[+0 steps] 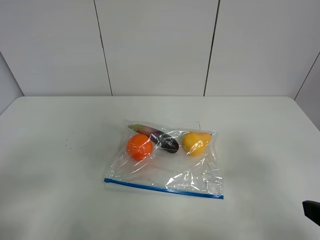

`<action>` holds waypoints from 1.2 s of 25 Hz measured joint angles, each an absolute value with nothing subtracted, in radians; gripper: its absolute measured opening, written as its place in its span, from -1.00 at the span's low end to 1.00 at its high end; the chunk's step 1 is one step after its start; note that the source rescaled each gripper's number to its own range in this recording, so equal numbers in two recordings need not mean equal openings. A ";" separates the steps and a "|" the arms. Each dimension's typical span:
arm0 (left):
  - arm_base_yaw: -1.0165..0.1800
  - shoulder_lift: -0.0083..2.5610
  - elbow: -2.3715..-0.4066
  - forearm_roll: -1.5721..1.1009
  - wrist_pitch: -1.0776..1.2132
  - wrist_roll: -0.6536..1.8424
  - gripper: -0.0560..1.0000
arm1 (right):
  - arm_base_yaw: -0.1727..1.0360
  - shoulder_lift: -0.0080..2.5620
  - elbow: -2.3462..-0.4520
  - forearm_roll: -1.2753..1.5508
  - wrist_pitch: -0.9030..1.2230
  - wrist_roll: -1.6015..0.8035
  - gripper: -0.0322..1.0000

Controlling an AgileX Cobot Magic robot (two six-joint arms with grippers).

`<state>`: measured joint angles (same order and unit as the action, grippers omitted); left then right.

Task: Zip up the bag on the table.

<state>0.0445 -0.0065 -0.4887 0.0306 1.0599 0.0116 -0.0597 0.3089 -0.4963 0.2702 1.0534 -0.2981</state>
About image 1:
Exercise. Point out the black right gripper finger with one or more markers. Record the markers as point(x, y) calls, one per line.
point(312, 210)

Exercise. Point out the dark purple eggplant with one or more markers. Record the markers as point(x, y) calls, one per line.
point(161, 140)

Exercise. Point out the yellow pear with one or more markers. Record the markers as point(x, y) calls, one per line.
point(195, 143)

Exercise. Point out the clear plastic zip bag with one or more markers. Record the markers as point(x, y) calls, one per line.
point(174, 173)

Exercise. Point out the orange fruit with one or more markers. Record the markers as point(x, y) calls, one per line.
point(139, 147)

